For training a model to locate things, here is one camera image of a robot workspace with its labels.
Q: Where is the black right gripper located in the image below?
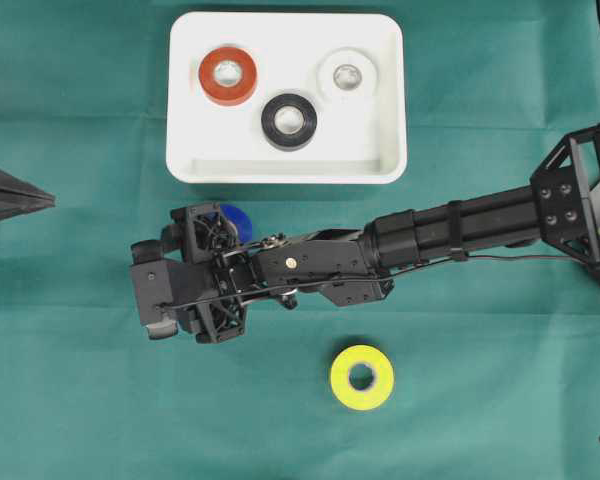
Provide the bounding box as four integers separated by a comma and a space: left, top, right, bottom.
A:
167, 203, 247, 344

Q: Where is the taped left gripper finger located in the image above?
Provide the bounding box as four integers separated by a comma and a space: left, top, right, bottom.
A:
0, 197, 55, 221
0, 169, 55, 205

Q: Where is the blue tape roll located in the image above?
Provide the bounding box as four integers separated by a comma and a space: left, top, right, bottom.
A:
218, 204, 253, 244

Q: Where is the black tape roll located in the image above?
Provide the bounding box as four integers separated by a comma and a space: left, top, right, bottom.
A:
261, 93, 317, 151

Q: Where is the red tape roll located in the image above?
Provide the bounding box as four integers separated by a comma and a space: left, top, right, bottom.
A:
198, 46, 258, 106

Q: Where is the white tape roll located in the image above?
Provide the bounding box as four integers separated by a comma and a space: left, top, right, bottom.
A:
316, 48, 378, 101

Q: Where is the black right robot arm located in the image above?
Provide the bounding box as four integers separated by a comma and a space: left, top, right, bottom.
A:
156, 124, 600, 343

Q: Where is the white plastic case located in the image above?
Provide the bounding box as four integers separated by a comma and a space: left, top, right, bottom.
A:
165, 11, 407, 184

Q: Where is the yellow tape roll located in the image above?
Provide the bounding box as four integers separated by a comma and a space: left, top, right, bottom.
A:
329, 345, 395, 411

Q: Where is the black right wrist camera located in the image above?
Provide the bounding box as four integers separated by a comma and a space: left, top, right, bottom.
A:
130, 240, 191, 340

